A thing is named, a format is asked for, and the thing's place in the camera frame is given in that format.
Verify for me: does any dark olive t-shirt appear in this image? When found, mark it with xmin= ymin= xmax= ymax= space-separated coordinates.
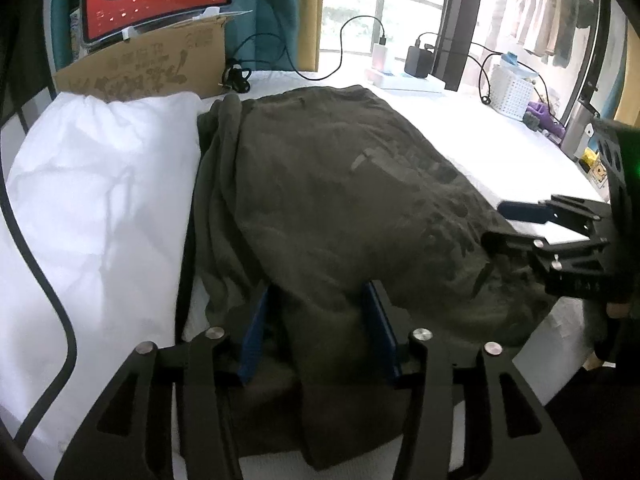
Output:
xmin=193 ymin=86 xmax=554 ymax=469

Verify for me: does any cream cartoon mug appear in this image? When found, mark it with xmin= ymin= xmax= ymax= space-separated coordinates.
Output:
xmin=588 ymin=158 xmax=608 ymax=190

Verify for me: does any stainless steel thermos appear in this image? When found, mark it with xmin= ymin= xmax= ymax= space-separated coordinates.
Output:
xmin=561 ymin=101 xmax=598 ymax=160

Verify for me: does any purple plush toy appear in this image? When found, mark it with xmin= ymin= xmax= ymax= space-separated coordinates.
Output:
xmin=527 ymin=102 xmax=565 ymax=139

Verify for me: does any white perforated basket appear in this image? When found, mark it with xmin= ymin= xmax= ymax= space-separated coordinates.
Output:
xmin=489 ymin=66 xmax=534 ymax=122

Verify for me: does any yellow curtain right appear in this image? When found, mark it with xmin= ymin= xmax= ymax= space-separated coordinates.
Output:
xmin=614 ymin=24 xmax=640 ymax=127

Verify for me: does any yellow curtain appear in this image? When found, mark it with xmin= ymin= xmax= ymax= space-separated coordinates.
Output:
xmin=614 ymin=24 xmax=640 ymax=127
xmin=297 ymin=0 xmax=323 ymax=72

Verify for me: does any black charger brick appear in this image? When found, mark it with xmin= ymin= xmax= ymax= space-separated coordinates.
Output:
xmin=404 ymin=46 xmax=435 ymax=79

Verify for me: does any white power strip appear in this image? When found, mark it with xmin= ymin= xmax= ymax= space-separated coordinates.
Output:
xmin=369 ymin=70 xmax=446 ymax=93

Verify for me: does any white folded cloth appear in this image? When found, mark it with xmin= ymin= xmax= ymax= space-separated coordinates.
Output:
xmin=8 ymin=92 xmax=203 ymax=478

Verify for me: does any white charger plug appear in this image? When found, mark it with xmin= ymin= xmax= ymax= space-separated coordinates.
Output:
xmin=371 ymin=34 xmax=387 ymax=72

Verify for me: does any hanging pink garment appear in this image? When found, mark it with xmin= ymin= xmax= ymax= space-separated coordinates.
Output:
xmin=499 ymin=0 xmax=559 ymax=58

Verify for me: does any balcony railing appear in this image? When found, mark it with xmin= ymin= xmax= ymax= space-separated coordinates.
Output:
xmin=320 ymin=0 xmax=444 ymax=60

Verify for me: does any brown cardboard box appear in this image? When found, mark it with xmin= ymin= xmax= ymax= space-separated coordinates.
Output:
xmin=54 ymin=14 xmax=232 ymax=102

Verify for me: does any teal curtain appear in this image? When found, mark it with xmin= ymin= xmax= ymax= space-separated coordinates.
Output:
xmin=42 ymin=0 xmax=300 ymax=72

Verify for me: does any yellow curtain left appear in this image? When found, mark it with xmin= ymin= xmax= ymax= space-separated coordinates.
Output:
xmin=297 ymin=0 xmax=323 ymax=72

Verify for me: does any black thick cable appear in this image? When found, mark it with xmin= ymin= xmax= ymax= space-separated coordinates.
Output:
xmin=0 ymin=169 xmax=79 ymax=453

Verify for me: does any black coiled cable bundle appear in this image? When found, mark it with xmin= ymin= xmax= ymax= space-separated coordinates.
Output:
xmin=220 ymin=62 xmax=254 ymax=96

